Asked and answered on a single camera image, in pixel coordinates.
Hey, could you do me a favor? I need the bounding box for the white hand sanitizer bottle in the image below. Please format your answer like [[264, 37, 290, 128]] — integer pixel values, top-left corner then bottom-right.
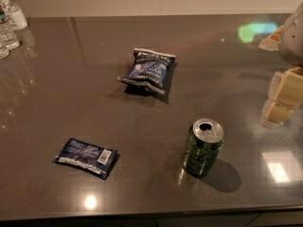
[[0, 0, 28, 31]]

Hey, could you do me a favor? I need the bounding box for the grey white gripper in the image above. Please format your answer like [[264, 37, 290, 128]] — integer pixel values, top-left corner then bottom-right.
[[258, 2, 303, 129]]

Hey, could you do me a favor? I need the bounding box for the clear bottle at edge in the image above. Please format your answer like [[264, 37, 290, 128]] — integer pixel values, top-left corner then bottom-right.
[[0, 41, 9, 59]]

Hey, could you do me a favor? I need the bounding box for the blue chip bag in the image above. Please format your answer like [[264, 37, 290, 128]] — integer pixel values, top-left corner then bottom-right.
[[117, 48, 176, 95]]

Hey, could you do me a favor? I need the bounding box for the green soda can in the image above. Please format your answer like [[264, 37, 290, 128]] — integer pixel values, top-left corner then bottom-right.
[[183, 118, 223, 177]]

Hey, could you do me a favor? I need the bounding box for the clear water bottle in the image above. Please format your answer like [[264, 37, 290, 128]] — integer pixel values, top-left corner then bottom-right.
[[0, 5, 20, 50]]

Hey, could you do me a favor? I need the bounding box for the flat dark blue packet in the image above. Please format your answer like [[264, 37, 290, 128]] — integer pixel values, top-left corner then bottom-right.
[[53, 138, 117, 180]]

